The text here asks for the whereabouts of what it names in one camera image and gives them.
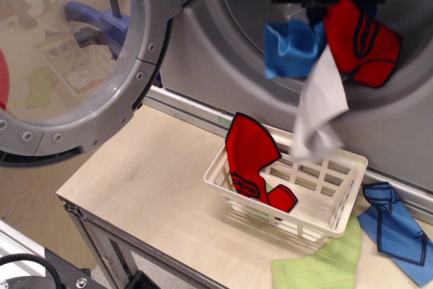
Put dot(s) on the red cloth with black print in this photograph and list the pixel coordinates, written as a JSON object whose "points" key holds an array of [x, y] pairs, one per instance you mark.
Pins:
{"points": [[364, 49]]}

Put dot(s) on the white grey cloth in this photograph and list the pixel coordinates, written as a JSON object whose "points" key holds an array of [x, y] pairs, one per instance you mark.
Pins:
{"points": [[322, 99]]}

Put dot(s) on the grey toy washing machine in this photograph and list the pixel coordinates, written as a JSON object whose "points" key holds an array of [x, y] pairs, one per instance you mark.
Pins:
{"points": [[215, 56]]}

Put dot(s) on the white plastic laundry basket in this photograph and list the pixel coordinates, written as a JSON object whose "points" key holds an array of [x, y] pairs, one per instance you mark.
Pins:
{"points": [[326, 190]]}

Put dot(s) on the red cloth with black trim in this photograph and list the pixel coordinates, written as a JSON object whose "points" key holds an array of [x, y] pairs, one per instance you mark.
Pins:
{"points": [[250, 148]]}

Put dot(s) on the blue clamp behind door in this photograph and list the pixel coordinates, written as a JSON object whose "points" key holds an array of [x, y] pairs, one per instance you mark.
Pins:
{"points": [[104, 28]]}

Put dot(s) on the blue cloth with black outline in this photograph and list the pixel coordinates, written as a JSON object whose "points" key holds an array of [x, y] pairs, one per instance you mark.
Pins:
{"points": [[396, 233]]}

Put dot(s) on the round transparent washer door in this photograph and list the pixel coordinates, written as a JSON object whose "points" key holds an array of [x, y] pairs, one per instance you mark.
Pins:
{"points": [[59, 100]]}

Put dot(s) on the light green cloth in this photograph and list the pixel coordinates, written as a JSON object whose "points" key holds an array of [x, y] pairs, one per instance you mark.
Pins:
{"points": [[332, 266]]}

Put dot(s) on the aluminium table frame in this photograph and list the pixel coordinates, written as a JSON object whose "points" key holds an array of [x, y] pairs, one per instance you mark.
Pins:
{"points": [[114, 251]]}

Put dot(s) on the black robot base with cable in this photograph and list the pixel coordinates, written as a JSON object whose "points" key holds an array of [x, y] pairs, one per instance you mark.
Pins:
{"points": [[28, 270]]}

